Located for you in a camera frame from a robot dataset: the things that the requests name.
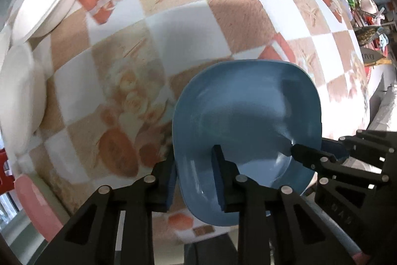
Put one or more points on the red plastic stool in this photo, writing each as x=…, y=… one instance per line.
x=4, y=172

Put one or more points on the blue plate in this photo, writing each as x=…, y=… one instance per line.
x=248, y=116

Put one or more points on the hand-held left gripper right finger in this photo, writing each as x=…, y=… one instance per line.
x=218, y=178

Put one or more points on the checkered printed tablecloth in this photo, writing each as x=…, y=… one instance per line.
x=173, y=44

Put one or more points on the pink plate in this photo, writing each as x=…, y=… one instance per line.
x=34, y=206

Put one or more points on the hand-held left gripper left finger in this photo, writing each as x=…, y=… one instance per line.
x=170, y=187

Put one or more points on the grey metal bar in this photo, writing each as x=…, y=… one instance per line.
x=341, y=237

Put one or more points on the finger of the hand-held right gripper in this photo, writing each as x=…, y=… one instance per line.
x=310, y=156
x=372, y=144

